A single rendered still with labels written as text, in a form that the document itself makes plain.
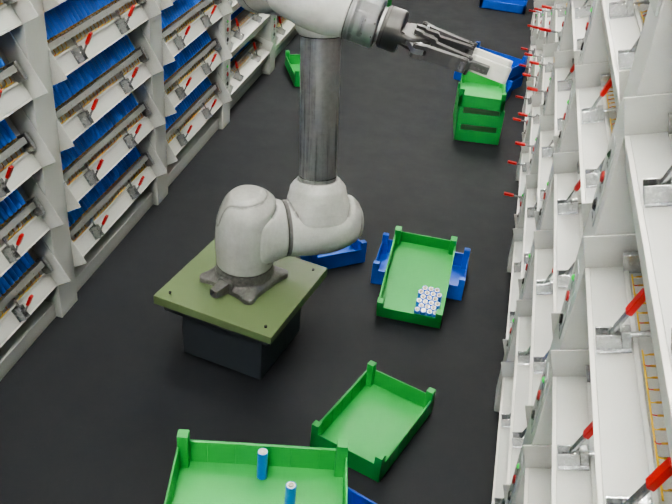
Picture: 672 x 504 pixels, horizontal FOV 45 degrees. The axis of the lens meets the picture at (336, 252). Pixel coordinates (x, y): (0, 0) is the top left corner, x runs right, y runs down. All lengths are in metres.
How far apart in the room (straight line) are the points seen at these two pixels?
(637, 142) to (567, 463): 0.43
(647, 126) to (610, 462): 0.43
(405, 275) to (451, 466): 0.74
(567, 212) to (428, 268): 1.00
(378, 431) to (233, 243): 0.62
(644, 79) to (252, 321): 1.32
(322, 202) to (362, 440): 0.62
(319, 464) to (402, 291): 1.16
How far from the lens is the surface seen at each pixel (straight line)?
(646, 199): 0.93
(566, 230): 1.67
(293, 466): 1.53
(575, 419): 1.23
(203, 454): 1.53
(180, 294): 2.22
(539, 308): 1.79
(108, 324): 2.50
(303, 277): 2.29
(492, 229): 3.09
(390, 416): 2.22
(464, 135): 3.73
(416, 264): 2.65
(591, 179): 1.39
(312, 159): 2.12
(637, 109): 1.08
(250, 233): 2.10
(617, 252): 1.17
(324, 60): 2.05
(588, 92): 1.79
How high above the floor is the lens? 1.54
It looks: 33 degrees down
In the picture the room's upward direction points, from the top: 5 degrees clockwise
